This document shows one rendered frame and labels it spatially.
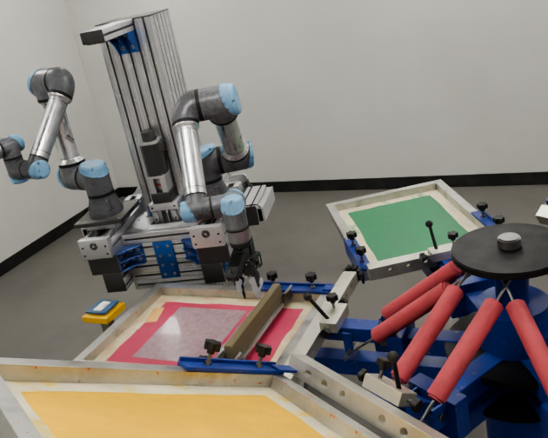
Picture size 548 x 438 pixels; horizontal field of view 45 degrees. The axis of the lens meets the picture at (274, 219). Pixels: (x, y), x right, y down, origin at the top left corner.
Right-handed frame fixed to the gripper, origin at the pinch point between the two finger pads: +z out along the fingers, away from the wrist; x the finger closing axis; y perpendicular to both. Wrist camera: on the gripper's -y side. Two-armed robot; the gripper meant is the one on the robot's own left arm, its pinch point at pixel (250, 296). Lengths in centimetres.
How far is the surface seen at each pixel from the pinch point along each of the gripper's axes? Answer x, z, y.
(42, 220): 368, 86, 262
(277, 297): -1.5, 9.8, 16.4
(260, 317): -1.5, 8.9, 1.4
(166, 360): 28.2, 16.8, -16.6
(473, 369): -75, 10, -16
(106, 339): 57, 14, -12
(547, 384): -95, -1, -35
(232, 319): 16.1, 16.7, 10.9
